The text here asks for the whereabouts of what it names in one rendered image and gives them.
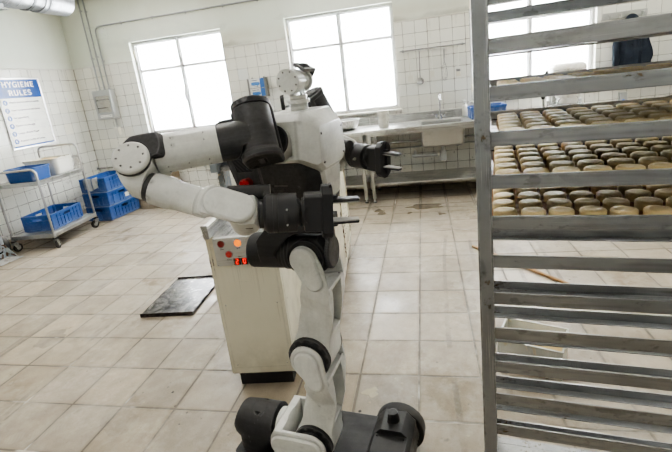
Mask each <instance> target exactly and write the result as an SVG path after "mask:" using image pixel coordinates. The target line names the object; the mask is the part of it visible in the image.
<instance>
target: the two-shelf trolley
mask: <svg viewBox="0 0 672 452"><path fill-rule="evenodd" d="M66 145H73V146H75V148H76V152H77V156H71V158H74V157H78V159H79V163H80V166H81V168H73V170H72V171H68V172H65V173H62V174H58V175H51V177H49V178H46V179H43V180H39V179H38V175H37V173H36V172H35V171H34V170H32V169H24V170H15V171H6V172H0V174H8V173H18V172H27V171H31V172H33V173H34V175H35V178H36V181H35V182H26V183H16V184H10V183H9V182H6V183H3V184H0V190H1V189H11V188H20V187H30V186H38V188H39V191H40V194H41V198H42V201H43V204H44V208H45V211H46V214H47V217H48V221H49V224H50V227H51V230H52V231H46V232H36V233H25V231H23V232H21V233H19V234H16V235H14V236H13V234H12V231H11V228H10V225H9V222H8V219H7V216H6V213H5V210H4V207H3V204H2V201H1V198H0V207H1V210H2V213H3V216H4V219H5V222H6V225H7V228H8V231H9V234H10V238H11V241H12V242H10V243H12V244H11V245H12V246H13V249H14V251H16V252H20V251H21V250H22V249H23V245H22V244H21V243H16V242H17V241H18V240H29V239H40V238H51V237H54V238H52V239H53V242H54V243H55V246H56V247H57V248H61V241H60V240H59V239H58V237H57V236H58V235H60V234H62V233H64V232H66V231H68V230H70V229H72V228H74V227H76V226H78V225H80V224H82V223H84V222H86V221H88V220H90V219H92V218H94V220H93V221H92V223H91V226H92V227H93V228H97V227H98V226H99V218H98V216H97V215H96V212H95V209H94V205H93V201H92V198H91V194H90V190H89V187H88V183H87V180H86V176H85V172H84V167H83V165H82V161H81V158H80V154H79V151H78V147H77V146H76V145H75V144H74V143H65V144H57V145H48V146H40V147H38V149H37V153H38V156H39V158H40V157H41V155H40V152H39V150H40V149H41V148H48V147H57V146H66ZM80 172H82V173H83V177H84V181H85V184H86V188H87V191H88V195H89V199H90V202H91V206H92V210H93V213H86V214H83V216H82V217H81V218H79V219H77V220H75V221H73V222H71V223H69V224H67V225H65V226H63V227H61V228H59V229H57V230H55V231H54V228H53V225H52V221H51V218H50V215H49V212H48V208H47V205H46V202H45V198H44V195H43V192H42V189H41V185H43V184H46V183H47V186H48V189H49V192H50V196H51V199H52V202H53V204H55V202H54V198H53V195H52V191H51V188H50V185H49V182H52V181H55V180H58V179H61V178H64V177H67V176H70V175H73V174H76V173H80Z"/></svg>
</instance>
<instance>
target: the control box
mask: <svg viewBox="0 0 672 452"><path fill-rule="evenodd" d="M249 237H250V235H249V236H241V235H232V236H220V237H214V238H213V239H212V242H213V247H214V252H215V257H216V262H217V267H219V266H232V265H245V264H244V263H245V262H244V263H243V260H242V259H243V258H245V259H246V264H249V262H248V260H247V257H246V244H247V241H248V238H249ZM235 240H239V241H240V242H241V245H240V246H236V245H235V244H234V241H235ZM219 241H222V242H223V243H224V246H223V247H222V248H221V247H219V246H218V245H217V243H218V242H219ZM227 251H230V252H231V253H232V256H231V257H230V258H228V257H226V255H225V254H226V252H227ZM236 259H238V260H239V261H238V260H236ZM245 259H244V261H245ZM235 260H236V261H238V262H239V264H236V261H235ZM238 262H237V263H238Z"/></svg>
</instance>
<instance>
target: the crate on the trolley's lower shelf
mask: <svg viewBox="0 0 672 452"><path fill-rule="evenodd" d="M63 206H68V207H66V208H64V209H63ZM47 208H48V212H49V215H50V218H51V221H52V225H53V228H54V231H55V230H57V229H59V228H61V227H63V226H65V225H67V224H69V223H71V222H73V221H75V220H77V219H79V218H81V217H82V216H83V211H82V208H81V204H80V202H73V203H63V204H53V205H50V206H48V207H47ZM41 212H42V215H40V216H36V215H37V214H39V213H41ZM20 219H21V221H22V224H23V227H24V231H25V233H36V232H46V231H52V230H51V227H50V224H49V221H48V217H47V214H46V211H45V208H43V209H40V210H38V211H36V212H33V213H31V214H28V215H26V216H23V217H21V218H20Z"/></svg>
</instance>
